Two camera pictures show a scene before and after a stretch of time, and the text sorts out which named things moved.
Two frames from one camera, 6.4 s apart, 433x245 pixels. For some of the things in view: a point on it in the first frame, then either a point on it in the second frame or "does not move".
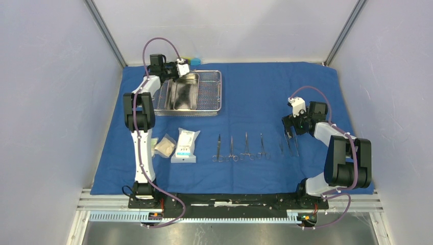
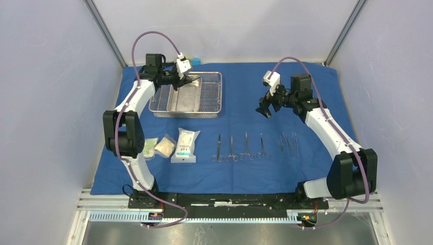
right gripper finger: x=288 y=128 to x=263 y=108
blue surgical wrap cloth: x=249 y=148 does not move
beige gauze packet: x=166 y=147 does not move
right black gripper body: x=299 y=122 to x=280 y=98
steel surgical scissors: x=218 y=157 does not move
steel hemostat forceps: x=242 y=155 does not move
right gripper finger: x=288 y=121 to x=266 y=102
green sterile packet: x=153 y=142 does not move
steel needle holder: x=259 y=155 does not move
